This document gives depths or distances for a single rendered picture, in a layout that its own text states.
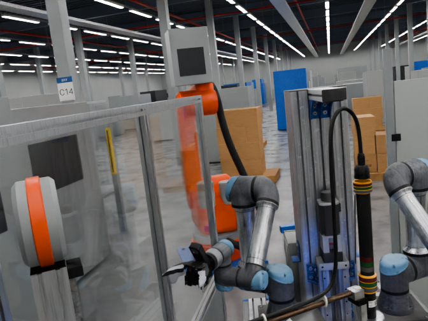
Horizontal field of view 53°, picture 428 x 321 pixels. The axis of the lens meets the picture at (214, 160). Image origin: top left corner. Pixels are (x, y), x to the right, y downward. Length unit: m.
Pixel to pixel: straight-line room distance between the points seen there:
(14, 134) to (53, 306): 0.36
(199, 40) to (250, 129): 4.46
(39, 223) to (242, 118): 8.45
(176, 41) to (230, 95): 6.95
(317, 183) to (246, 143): 7.19
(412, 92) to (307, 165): 1.13
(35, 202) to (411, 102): 2.49
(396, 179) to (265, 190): 0.53
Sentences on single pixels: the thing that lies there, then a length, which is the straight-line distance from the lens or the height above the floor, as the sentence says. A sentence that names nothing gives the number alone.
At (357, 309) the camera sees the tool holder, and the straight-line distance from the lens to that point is 1.19.
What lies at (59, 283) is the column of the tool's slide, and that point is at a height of 1.77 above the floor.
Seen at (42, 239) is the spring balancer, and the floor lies 1.87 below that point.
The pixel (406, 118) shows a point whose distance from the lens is 2.92.
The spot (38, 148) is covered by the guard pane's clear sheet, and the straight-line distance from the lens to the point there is 1.05.
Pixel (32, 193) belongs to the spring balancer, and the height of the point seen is 1.94.
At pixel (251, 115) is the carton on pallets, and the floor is 1.44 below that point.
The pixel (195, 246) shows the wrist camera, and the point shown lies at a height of 1.53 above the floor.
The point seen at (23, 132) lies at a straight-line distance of 1.00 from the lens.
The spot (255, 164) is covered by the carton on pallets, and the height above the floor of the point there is 0.38.
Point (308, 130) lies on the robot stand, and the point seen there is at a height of 1.84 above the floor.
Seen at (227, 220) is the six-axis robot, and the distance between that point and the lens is 5.10.
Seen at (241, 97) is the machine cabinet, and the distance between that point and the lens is 11.65.
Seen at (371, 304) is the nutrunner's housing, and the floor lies 1.51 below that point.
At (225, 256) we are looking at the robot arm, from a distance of 1.70.
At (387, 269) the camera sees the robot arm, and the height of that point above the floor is 1.24.
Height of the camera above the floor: 2.08
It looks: 9 degrees down
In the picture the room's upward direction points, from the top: 6 degrees counter-clockwise
